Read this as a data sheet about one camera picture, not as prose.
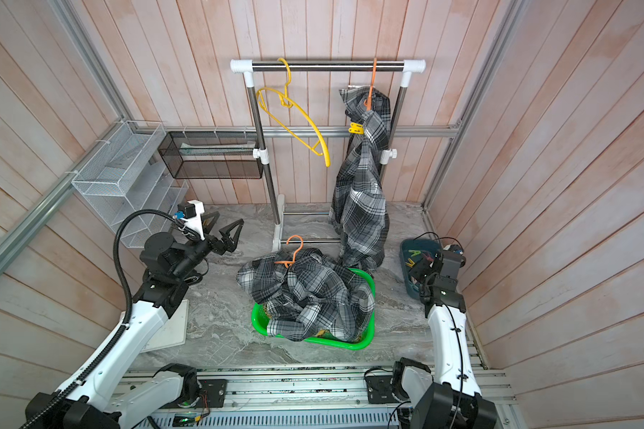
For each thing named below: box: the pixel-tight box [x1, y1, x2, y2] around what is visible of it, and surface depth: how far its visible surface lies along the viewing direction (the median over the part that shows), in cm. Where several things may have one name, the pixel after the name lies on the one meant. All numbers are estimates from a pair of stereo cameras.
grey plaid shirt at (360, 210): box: [330, 87, 391, 272], surface depth 73 cm
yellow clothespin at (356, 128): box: [347, 121, 365, 135], surface depth 63 cm
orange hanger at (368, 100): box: [364, 58, 378, 111], surface depth 68 cm
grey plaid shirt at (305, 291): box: [236, 248, 376, 342], surface depth 78 cm
